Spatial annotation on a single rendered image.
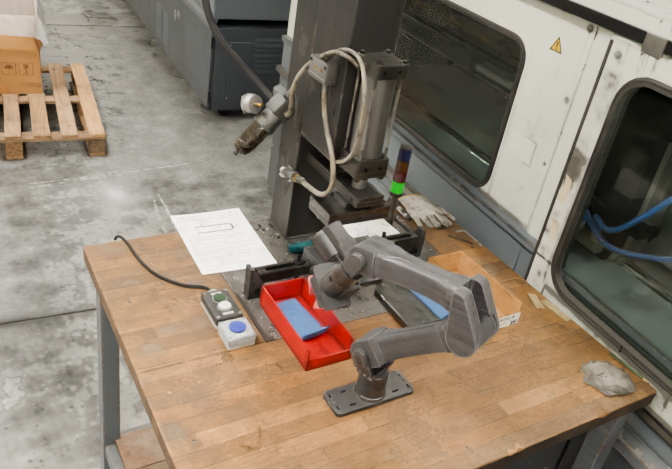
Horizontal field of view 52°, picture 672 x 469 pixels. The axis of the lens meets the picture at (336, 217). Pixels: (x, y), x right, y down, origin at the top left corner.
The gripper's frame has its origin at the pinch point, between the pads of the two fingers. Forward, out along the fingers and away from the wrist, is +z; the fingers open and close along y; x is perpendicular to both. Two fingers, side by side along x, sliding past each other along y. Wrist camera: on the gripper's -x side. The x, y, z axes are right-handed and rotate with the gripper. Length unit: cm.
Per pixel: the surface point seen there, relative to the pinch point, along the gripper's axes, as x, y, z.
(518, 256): -81, 5, 15
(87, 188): -4, 144, 217
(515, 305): -55, -12, -2
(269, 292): 3.1, 8.1, 15.5
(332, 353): -1.5, -12.3, 2.8
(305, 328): -1.1, -3.6, 11.0
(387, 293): -27.3, 1.0, 11.7
